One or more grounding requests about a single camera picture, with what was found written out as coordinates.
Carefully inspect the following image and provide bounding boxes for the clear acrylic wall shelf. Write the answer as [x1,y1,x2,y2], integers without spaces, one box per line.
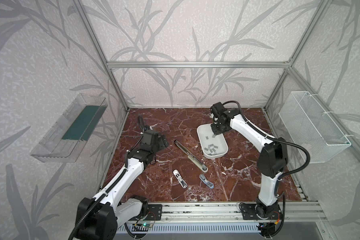
[30,94,108,163]

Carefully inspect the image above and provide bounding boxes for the aluminium front rail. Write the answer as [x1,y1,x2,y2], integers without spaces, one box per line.
[74,201,329,224]

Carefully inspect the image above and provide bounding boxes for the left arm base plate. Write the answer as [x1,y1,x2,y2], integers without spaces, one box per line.
[144,204,163,221]

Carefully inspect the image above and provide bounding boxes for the staple strips in tray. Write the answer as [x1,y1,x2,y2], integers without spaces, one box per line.
[203,135,219,156]

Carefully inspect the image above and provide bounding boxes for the small white stapler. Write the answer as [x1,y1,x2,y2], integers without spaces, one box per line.
[173,170,188,189]

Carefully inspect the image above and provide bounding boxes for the large beige black stapler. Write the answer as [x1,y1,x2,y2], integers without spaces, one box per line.
[174,140,208,173]

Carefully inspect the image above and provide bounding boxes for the white wire mesh basket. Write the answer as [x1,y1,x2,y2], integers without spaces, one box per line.
[279,91,352,164]

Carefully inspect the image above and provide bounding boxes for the white oval tray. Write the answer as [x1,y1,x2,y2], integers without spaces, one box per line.
[197,124,229,160]

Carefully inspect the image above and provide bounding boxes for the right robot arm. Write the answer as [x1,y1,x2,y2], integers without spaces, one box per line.
[210,101,311,219]

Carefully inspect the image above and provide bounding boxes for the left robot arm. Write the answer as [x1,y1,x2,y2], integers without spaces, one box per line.
[69,130,169,240]

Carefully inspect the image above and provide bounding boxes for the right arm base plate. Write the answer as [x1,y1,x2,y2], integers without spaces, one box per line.
[239,203,283,221]

